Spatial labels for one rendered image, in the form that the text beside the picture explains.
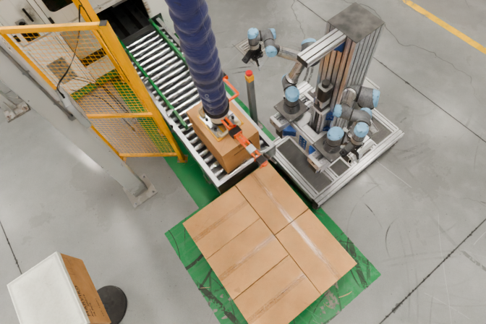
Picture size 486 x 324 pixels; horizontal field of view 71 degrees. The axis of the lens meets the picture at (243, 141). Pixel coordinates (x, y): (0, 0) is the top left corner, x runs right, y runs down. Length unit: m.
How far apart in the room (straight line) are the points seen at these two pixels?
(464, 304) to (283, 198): 1.90
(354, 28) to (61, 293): 2.71
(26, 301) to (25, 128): 2.68
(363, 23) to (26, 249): 3.96
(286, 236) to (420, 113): 2.31
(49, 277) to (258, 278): 1.60
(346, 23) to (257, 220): 1.81
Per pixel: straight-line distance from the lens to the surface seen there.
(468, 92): 4.96
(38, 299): 3.11
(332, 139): 2.71
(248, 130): 3.06
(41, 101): 2.60
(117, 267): 3.99
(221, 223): 3.20
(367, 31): 2.29
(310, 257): 3.12
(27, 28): 2.74
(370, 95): 2.47
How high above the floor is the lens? 3.61
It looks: 62 degrees down
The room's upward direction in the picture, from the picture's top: 11 degrees counter-clockwise
